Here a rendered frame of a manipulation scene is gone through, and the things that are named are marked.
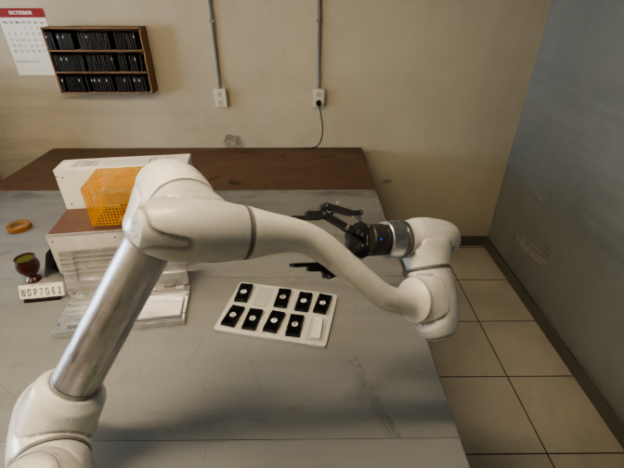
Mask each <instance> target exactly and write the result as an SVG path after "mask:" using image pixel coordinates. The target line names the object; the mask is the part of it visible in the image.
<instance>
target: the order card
mask: <svg viewBox="0 0 624 468"><path fill-rule="evenodd" d="M18 289H19V299H20V300H21V299H32V298H42V297H52V296H62V295H65V293H64V287H63V282H62V281H60V282H49V283H39V284H28V285H19V286H18Z"/></svg>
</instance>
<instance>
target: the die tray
mask: <svg viewBox="0 0 624 468"><path fill-rule="evenodd" d="M241 283H249V282H240V283H239V285H238V287H237V289H236V290H235V292H234V293H233V295H232V296H231V298H230V300H229V302H228V303H227V306H226V308H225V309H224V311H223V313H222V315H221V316H220V318H219V320H218V321H217V322H216V324H215V326H214V331H215V332H222V333H229V334H235V335H240V336H247V337H253V338H258V339H265V340H270V341H276V342H283V343H288V344H294V345H305V346H311V347H317V348H325V347H326V345H327V342H328V338H329V333H330V329H331V325H332V317H333V313H334V309H335V305H336V301H337V295H336V294H332V293H325V292H311V291H305V290H297V289H292V292H291V296H290V299H289V303H288V305H287V308H281V307H274V303H275V300H276V297H277V294H278V291H279V288H282V289H291V288H283V287H277V286H269V285H263V284H255V283H249V284H252V285H253V288H252V291H251V293H250V296H249V299H248V301H247V303H242V302H234V298H235V296H236V294H237V291H238V289H239V287H240V285H241ZM300 292H305V293H312V298H311V302H310V305H309V308H308V311H307V312H300V311H294V308H295V305H296V302H297V299H298V296H299V293H300ZM320 293H323V294H328V295H332V298H331V302H330V305H329V308H328V310H327V313H326V315H322V314H318V313H313V308H314V306H315V304H316V302H317V300H318V297H319V294H320ZM232 305H236V306H245V310H244V311H243V313H242V315H241V316H240V318H239V320H238V321H237V323H236V325H235V326H234V328H232V327H229V326H224V325H221V321H222V319H223V318H224V316H225V315H226V313H227V312H228V311H229V309H230V308H231V307H232ZM250 308H257V309H263V314H262V316H261V318H260V320H259V323H258V325H257V327H256V330H255V331H248V330H242V329H241V326H242V324H243V322H244V320H245V318H246V316H247V314H248V311H249V309H250ZM272 310H277V311H281V312H285V316H284V318H283V320H282V322H281V324H280V326H279V329H278V331H277V333H271V332H267V331H263V327H264V326H265V324H266V322H267V319H268V317H269V315H270V313H271V311H272ZM291 314H296V315H304V321H303V325H302V330H301V333H300V337H291V336H285V332H286V330H287V326H288V322H289V319H290V315H291ZM314 318H323V321H322V328H321V335H320V340H319V341H316V340H311V333H312V328H313V322H314Z"/></svg>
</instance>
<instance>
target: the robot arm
mask: <svg viewBox="0 0 624 468"><path fill-rule="evenodd" d="M319 207H320V208H319V210H318V211H306V212H305V215H292V216H286V215H282V214H275V213H271V212H268V211H264V210H261V209H257V208H254V207H251V206H247V205H241V204H236V203H231V202H227V201H225V200H224V199H223V198H222V197H220V196H219V195H217V194H216V193H215V192H214V190H213V188H212V186H211V185H210V184H209V182H208V181H207V180H206V178H205V177H204V176H203V175H202V174H201V173H200V172H199V171H198V170H197V169H196V168H194V167H193V166H192V165H190V164H188V163H186V162H182V161H180V160H178V159H174V158H161V159H158V160H155V161H152V162H150V163H148V164H147V165H145V166H144V167H143V168H142V169H141V170H140V172H139V173H138V174H137V176H136V180H135V185H134V186H133V189H132V192H131V196H130V199H129V203H128V205H127V208H126V211H125V214H124V217H123V223H122V226H123V234H124V236H123V239H122V241H121V243H120V245H119V246H118V248H117V250H116V252H115V254H114V256H113V257H112V259H111V261H110V264H109V266H108V268H107V270H106V272H105V274H104V276H103V278H102V280H101V281H100V283H99V285H98V286H97V289H96V291H95V293H94V295H93V297H92V299H91V301H90V303H89V305H88V307H87V309H86V311H85V312H84V315H83V316H82V318H81V320H80V322H79V324H78V326H77V328H76V330H75V332H74V334H73V336H72V338H71V340H70V342H69V344H68V346H67V348H66V350H65V351H64V353H63V355H62V357H61V359H60V361H59V363H58V365H57V367H56V368H55V369H52V370H48V371H46V372H45V373H43V374H42V375H40V376H39V377H38V378H37V379H36V381H35V382H33V383H32V384H30V385H29V386H28V387H27V388H26V389H25V390H24V391H23V393H22V394H21V395H20V397H19V399H18V400H17V402H16V404H15V407H14V409H13V411H12V415H11V419H10V423H9V427H8V432H7V438H6V454H5V468H94V463H93V457H92V443H93V436H94V435H95V433H96V430H97V426H98V421H99V418H100V415H101V412H102V410H103V407H104V404H105V402H106V398H107V391H106V387H105V385H104V383H103V381H104V380H105V378H106V376H107V374H108V372H109V370H110V369H111V366H112V364H113V362H114V360H115V359H116V358H117V356H118V354H119V352H120V350H121V349H122V347H123V345H124V342H125V340H126V338H127V337H128V335H129V333H130V331H131V330H132V328H133V327H134V325H135V323H136V321H137V318H138V317H139V315H140V313H141V311H142V309H143V307H144V305H145V304H146V303H147V301H148V299H149V297H150V295H151V293H152V291H153V289H154V287H155V285H156V284H157V282H158V280H159V278H160V276H161V274H162V273H163V271H164V269H165V267H166V265H167V263H168V262H169V261H171V262H177V263H191V264H220V263H226V262H233V261H241V260H250V259H254V258H258V257H262V256H267V255H272V254H282V253H299V254H304V255H307V256H309V257H311V258H312V259H314V260H316V261H317V262H314V263H293V264H290V267H306V271H309V272H314V271H320V272H321V274H322V278H324V279H327V280H329V279H332V278H335V277H338V278H339V279H340V280H342V281H343V282H344V283H346V284H347V285H348V286H350V287H351V288H352V289H354V290H355V291H356V292H357V293H359V294H360V295H362V296H363V297H364V298H366V299H367V300H368V301H370V302H371V303H373V304H374V305H376V306H378V307H380V308H381V309H383V310H385V311H388V312H391V313H395V314H400V315H402V316H403V317H404V318H405V319H406V320H408V321H410V322H412V323H414V326H415V329H416V331H417V332H418V333H419V334H420V335H421V337H422V338H423V339H426V340H427V341H429V342H439V341H444V340H447V339H449V338H451V337H452V336H453V335H454V334H455V332H456V331H457V330H458V327H459V321H460V308H459V300H458V294H457V289H456V285H455V281H454V278H453V276H452V273H451V269H450V264H449V259H450V257H451V256H452V255H453V254H454V253H455V252H456V251H457V250H458V249H459V247H460V245H461V240H462V239H461V233H460V231H459V230H458V228H457V227H456V226H455V225H454V224H452V223H450V222H449V221H446V220H442V219H437V218H431V217H415V218H410V219H408V220H397V221H386V222H380V223H379V224H366V223H364V222H362V218H361V215H363V211H362V210H355V211H354V210H351V209H347V208H344V207H341V206H338V205H335V204H331V203H328V202H324V203H322V204H321V205H320V206H319ZM327 211H330V212H334V213H337V214H340V215H346V216H351V217H352V218H353V219H355V220H356V221H357V222H356V223H355V224H354V225H353V226H351V225H349V224H346V222H344V221H342V220H340V219H339V218H337V217H335V216H334V215H332V214H329V213H328V212H327ZM320 219H324V220H325V221H327V222H329V223H331V224H332V225H334V226H336V227H338V228H339V229H341V230H342V231H343V232H345V234H344V237H345V247H344V246H343V244H342V243H341V242H339V241H338V240H337V239H335V238H334V237H333V236H332V235H331V234H329V233H328V232H326V231H325V230H323V229H322V228H320V227H317V226H315V225H313V224H311V223H308V222H306V221H304V220H320ZM377 255H380V256H381V257H382V258H402V260H403V262H404V264H405V267H406V269H407V273H408V278H407V279H405V280H403V281H402V282H401V284H400V285H399V287H398V288H395V287H393V286H390V285H389V284H387V283H386V282H385V281H383V280H382V279H381V278H380V277H379V276H377V275H376V274H375V273H374V272H373V271H372V270H371V269H370V268H368V267H367V266H366V265H365V264H364V263H363V258H365V257H366V256H377ZM329 270H330V271H329Z"/></svg>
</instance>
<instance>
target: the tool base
mask: <svg viewBox="0 0 624 468"><path fill-rule="evenodd" d="M190 289H191V287H190V284H184V282H178V283H177V284H176V285H172V286H164V289H163V290H153V291H152V293H151V295H150V296H149V299H148V301H147V303H146V304H145V305H144V307H143V309H142V311H141V313H140V315H139V317H138V319H141V318H150V317H159V316H169V315H178V314H179V311H180V307H181V302H182V297H183V296H185V301H184V306H183V311H182V316H181V318H164V319H155V320H146V321H137V322H136V323H135V325H134V327H133V328H132V330H142V329H150V328H160V327H169V326H177V325H185V321H186V315H187V310H188V305H189V295H190ZM186 293H188V294H186ZM93 295H94V292H91V293H83V292H77V293H76V294H72V295H71V300H70V301H69V303H68V304H70V305H68V304H67V305H66V307H65V309H64V311H63V312H62V314H61V316H60V318H59V320H58V322H57V324H56V326H55V328H54V329H53V331H52V332H51V335H52V337H53V338H62V337H71V336H73V334H74V332H75V330H76V328H73V329H68V328H67V326H68V325H77V324H79V322H80V320H81V318H82V316H83V315H84V313H85V311H86V309H87V307H88V305H89V303H90V301H91V299H92V297H93ZM183 312H185V313H184V314H183ZM58 324H59V325H58ZM57 325H58V326H57ZM132 330H131V331H132Z"/></svg>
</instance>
